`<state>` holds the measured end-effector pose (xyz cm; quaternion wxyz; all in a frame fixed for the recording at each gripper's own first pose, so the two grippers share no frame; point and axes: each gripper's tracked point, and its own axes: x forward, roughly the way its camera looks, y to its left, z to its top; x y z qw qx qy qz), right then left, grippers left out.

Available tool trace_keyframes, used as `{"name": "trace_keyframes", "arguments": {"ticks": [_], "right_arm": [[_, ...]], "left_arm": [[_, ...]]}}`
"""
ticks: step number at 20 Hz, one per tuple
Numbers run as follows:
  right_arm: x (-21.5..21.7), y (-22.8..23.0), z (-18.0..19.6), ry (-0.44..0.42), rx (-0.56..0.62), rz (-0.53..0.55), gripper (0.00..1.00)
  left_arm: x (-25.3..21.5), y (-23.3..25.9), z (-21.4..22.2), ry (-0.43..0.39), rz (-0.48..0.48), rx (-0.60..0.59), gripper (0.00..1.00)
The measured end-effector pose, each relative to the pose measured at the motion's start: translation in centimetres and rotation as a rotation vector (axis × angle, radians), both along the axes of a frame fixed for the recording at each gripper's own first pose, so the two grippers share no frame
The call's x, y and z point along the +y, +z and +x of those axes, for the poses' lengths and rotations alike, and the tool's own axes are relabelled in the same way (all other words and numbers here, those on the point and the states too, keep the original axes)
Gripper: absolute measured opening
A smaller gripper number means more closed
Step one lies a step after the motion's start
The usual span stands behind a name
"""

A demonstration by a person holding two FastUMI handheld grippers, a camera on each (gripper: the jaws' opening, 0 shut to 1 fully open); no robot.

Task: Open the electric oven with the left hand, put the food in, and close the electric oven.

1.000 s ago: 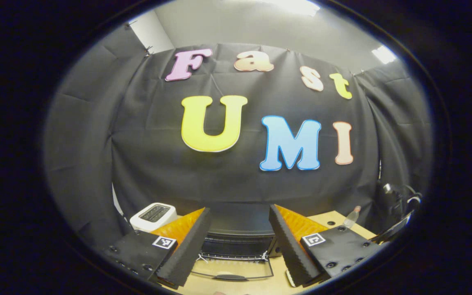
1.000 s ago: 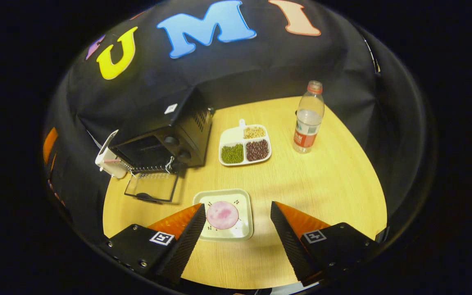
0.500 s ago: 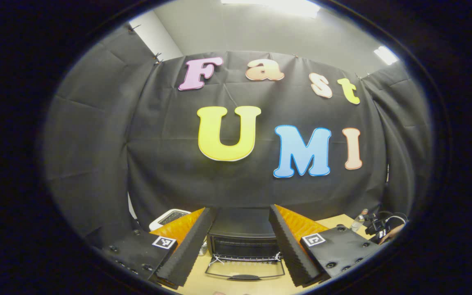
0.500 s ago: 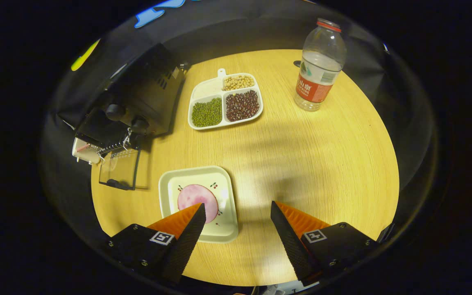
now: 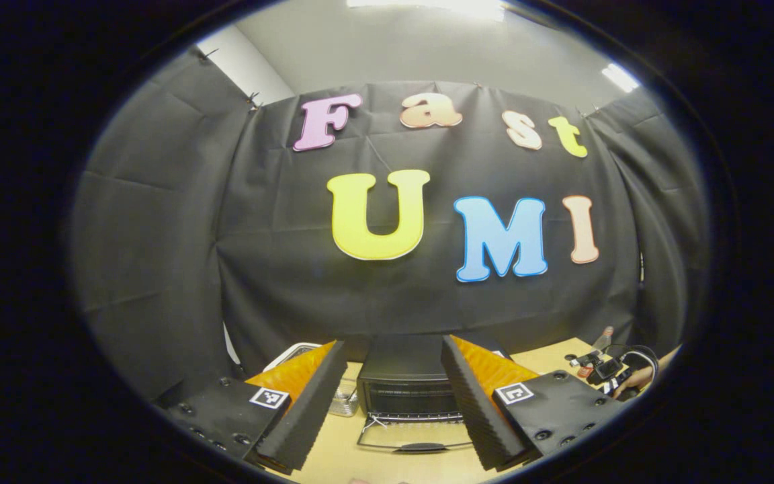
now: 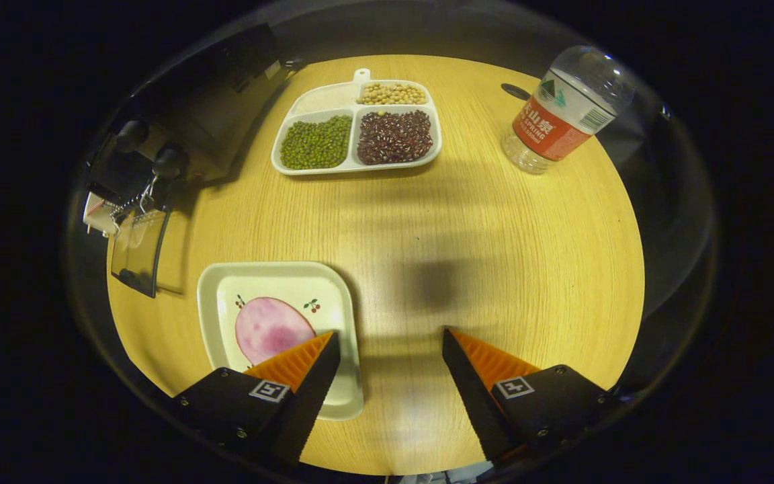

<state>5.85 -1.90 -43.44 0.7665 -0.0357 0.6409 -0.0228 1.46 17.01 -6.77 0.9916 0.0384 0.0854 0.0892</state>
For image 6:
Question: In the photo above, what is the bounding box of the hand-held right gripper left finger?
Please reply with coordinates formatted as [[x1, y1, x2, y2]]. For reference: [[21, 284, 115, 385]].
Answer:
[[172, 331, 342, 465]]

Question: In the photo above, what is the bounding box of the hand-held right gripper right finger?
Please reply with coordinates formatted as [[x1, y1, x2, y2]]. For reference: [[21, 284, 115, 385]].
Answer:
[[442, 327, 613, 465]]

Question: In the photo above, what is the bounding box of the pink ham slice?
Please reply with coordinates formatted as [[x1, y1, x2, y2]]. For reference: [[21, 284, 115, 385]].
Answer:
[[234, 297, 317, 367]]

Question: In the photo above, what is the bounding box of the cream square plate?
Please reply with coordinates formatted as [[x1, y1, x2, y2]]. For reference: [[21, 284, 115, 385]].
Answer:
[[197, 261, 365, 421]]

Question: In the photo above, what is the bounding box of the black electric oven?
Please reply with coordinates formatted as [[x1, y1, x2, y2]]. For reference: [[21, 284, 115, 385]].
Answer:
[[85, 24, 297, 298]]

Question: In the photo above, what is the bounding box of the pile of green mung beans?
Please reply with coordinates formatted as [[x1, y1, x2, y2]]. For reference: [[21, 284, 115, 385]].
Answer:
[[280, 115, 353, 170]]

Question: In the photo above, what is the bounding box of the pile of red beans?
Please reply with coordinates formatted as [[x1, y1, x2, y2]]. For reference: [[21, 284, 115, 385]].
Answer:
[[357, 110, 434, 165]]

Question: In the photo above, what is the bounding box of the clear water bottle red label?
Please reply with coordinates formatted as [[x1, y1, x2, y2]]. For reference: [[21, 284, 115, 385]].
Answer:
[[501, 45, 636, 175]]

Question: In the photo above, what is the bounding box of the white divided tray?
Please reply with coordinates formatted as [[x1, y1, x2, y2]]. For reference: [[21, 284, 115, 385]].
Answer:
[[271, 69, 443, 176]]

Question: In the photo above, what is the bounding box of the pile of yellow soybeans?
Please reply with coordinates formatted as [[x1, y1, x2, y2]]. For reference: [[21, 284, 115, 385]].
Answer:
[[358, 82, 427, 106]]

